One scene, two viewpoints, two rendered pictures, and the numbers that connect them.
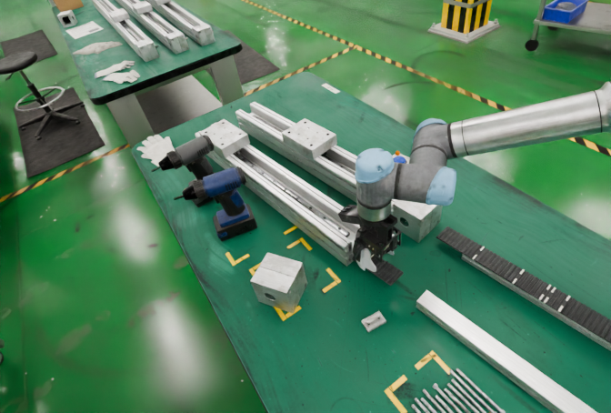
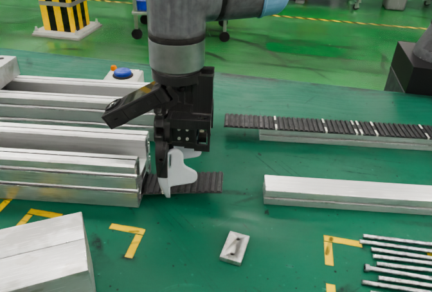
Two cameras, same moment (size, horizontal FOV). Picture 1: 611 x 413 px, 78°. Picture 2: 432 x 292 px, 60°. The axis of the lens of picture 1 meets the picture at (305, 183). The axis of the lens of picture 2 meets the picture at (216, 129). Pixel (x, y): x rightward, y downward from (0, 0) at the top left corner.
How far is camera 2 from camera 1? 53 cm
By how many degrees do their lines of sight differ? 43
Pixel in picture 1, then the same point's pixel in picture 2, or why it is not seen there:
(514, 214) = (264, 92)
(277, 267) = (34, 242)
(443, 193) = not seen: outside the picture
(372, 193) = (190, 5)
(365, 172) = not seen: outside the picture
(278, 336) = not seen: outside the picture
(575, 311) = (386, 130)
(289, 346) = not seen: outside the picture
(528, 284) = (337, 127)
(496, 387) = (405, 227)
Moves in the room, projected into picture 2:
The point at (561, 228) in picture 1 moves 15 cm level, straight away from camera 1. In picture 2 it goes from (306, 90) to (292, 67)
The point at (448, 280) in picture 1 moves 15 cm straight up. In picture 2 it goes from (268, 163) to (278, 91)
